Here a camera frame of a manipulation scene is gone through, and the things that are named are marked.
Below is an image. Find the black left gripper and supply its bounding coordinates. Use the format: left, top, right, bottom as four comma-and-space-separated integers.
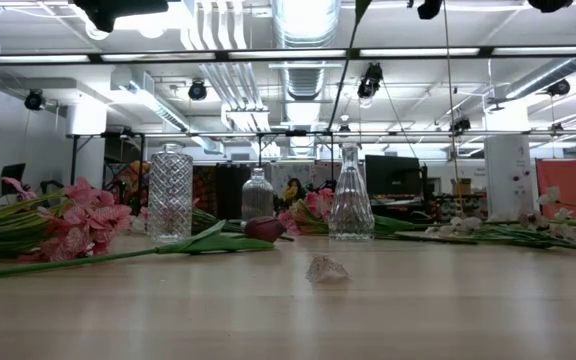
70, 0, 170, 34

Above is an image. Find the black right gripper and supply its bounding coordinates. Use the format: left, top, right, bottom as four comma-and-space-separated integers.
416, 0, 444, 21

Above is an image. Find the pink artificial flower bunch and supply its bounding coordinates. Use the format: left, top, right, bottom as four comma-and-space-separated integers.
276, 187, 472, 246
0, 176, 69, 226
0, 177, 134, 264

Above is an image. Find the diamond-cut cylinder glass vase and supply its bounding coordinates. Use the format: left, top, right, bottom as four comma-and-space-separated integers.
146, 142, 195, 245

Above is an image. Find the flared glass carafe vase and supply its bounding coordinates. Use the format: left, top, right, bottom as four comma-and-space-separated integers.
327, 143, 376, 241

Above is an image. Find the ribbed glass bottle vase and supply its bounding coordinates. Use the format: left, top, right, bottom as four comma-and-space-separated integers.
240, 167, 275, 229

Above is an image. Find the large black monitor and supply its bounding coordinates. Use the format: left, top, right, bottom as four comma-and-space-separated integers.
364, 154, 422, 199

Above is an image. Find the white round column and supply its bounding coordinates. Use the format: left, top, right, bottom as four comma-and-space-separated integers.
484, 133, 538, 222

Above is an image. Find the small black monitor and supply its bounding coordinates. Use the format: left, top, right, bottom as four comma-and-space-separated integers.
0, 162, 27, 196

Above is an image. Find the black panel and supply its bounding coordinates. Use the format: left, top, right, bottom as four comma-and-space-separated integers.
216, 163, 252, 221

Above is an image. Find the person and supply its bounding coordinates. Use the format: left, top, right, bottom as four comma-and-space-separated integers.
281, 177, 305, 202

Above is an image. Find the fallen white spotted petal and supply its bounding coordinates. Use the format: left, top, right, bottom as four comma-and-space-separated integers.
305, 254, 352, 285

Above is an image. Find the yellow hanging cable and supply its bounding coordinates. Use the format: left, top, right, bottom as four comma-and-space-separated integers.
441, 0, 465, 216

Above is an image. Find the black overhead frame bar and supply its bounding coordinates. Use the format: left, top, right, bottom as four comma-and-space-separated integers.
0, 46, 576, 67

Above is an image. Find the red partition wall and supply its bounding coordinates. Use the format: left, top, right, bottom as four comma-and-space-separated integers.
536, 157, 576, 217

